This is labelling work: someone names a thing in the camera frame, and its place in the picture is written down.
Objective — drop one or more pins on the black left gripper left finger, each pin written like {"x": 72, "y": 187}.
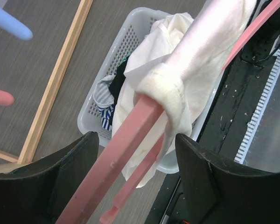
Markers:
{"x": 38, "y": 192}

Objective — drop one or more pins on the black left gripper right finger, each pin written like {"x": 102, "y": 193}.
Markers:
{"x": 220, "y": 191}

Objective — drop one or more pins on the pink hanger with striped top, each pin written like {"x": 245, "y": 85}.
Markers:
{"x": 6, "y": 98}

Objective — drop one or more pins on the blue striped tank top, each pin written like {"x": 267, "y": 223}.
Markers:
{"x": 105, "y": 101}

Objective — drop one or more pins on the pink hanger with white top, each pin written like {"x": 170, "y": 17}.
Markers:
{"x": 124, "y": 143}

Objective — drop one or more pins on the black tank top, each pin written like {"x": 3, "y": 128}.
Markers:
{"x": 117, "y": 82}

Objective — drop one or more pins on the white tank top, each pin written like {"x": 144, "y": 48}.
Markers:
{"x": 177, "y": 65}

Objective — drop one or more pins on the light blue hanger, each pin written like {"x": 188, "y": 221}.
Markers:
{"x": 14, "y": 26}

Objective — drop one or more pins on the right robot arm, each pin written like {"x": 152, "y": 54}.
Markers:
{"x": 260, "y": 47}

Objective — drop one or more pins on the wooden clothes rack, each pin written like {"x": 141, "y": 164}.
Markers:
{"x": 50, "y": 93}

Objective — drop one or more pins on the white plastic laundry basket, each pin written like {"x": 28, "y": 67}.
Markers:
{"x": 134, "y": 29}

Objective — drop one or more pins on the white slotted cable duct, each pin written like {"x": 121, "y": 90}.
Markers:
{"x": 253, "y": 124}

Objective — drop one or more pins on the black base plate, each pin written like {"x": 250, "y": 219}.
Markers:
{"x": 226, "y": 124}

